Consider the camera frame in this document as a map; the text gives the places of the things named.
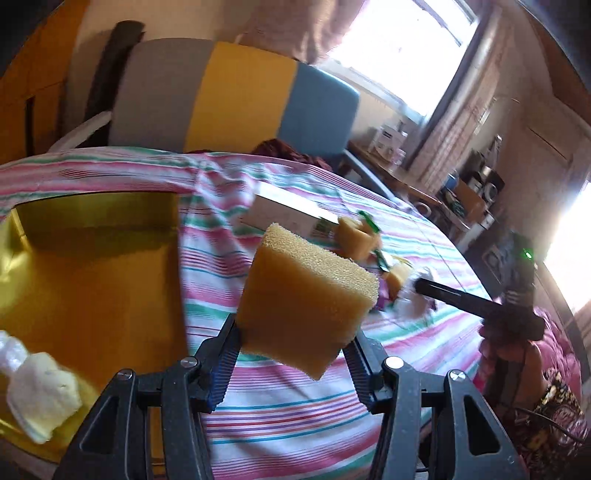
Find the tricolour armchair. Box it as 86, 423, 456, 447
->
51, 38, 394, 199

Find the pink curtain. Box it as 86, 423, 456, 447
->
238, 0, 366, 64

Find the wooden side table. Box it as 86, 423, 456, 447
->
348, 141, 470, 232

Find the white plastic-wrapped bundle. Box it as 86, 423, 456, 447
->
1, 331, 83, 445
394, 268, 437, 322

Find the yellow green snack packet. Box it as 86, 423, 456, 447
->
358, 210, 403, 272

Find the yellow sponge block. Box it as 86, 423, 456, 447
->
335, 217, 374, 262
382, 261, 414, 300
235, 223, 380, 380

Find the person's right hand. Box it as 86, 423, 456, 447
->
475, 325, 547, 409

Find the white carton box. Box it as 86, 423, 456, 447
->
242, 182, 339, 239

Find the wooden wardrobe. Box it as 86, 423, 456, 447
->
1, 1, 89, 163

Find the gold tin box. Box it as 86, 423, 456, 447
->
0, 191, 191, 464

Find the black rolled mat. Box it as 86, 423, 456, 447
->
84, 20, 144, 121

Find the striped bedsheet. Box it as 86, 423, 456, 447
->
1, 147, 484, 479

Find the white box on table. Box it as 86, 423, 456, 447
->
369, 123, 408, 162

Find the dark red cloth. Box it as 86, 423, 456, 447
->
252, 138, 332, 171

